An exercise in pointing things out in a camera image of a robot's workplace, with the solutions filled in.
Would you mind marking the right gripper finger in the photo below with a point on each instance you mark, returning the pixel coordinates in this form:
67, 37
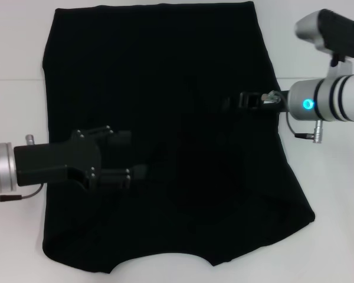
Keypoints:
230, 104

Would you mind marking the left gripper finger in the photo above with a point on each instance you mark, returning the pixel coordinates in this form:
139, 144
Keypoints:
121, 138
112, 177

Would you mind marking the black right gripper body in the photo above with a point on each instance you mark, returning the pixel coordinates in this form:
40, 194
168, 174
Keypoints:
249, 101

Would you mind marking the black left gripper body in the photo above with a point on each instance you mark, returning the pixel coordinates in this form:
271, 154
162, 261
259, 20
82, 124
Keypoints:
53, 162

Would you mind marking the black t-shirt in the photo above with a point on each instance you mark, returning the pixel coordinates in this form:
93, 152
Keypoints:
165, 73

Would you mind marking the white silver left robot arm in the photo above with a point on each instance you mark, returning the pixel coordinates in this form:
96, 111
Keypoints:
1, 168

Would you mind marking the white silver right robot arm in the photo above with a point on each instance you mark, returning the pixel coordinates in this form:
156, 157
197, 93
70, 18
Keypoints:
336, 97

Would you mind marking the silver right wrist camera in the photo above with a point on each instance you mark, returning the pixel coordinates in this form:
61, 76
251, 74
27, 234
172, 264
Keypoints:
336, 32

